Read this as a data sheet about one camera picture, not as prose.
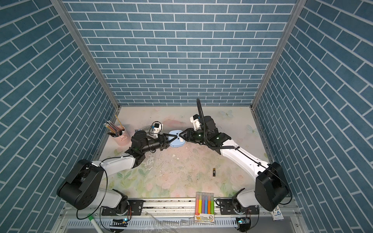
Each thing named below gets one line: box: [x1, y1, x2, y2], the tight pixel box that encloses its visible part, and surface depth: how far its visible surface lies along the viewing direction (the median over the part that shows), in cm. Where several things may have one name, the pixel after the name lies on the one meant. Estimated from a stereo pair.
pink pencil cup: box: [110, 125, 132, 147], surface depth 93 cm
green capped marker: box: [87, 213, 104, 233], surface depth 70 cm
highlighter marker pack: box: [194, 191, 215, 224], surface depth 75 cm
